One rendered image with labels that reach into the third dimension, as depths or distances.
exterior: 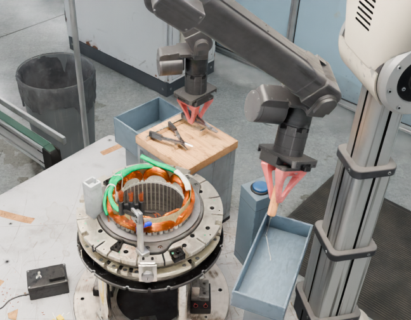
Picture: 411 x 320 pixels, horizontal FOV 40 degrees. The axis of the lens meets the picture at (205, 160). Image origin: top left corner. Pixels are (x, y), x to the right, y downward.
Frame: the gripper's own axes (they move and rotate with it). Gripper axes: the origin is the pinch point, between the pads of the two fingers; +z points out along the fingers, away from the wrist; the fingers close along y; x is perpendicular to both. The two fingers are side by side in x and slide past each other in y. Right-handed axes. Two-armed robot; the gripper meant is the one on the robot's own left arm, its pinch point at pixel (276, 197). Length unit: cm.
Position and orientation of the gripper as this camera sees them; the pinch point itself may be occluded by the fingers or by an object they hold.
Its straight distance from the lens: 109.9
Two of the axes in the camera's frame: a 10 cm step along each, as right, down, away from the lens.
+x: 7.9, -0.2, 6.1
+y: 5.8, 3.4, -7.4
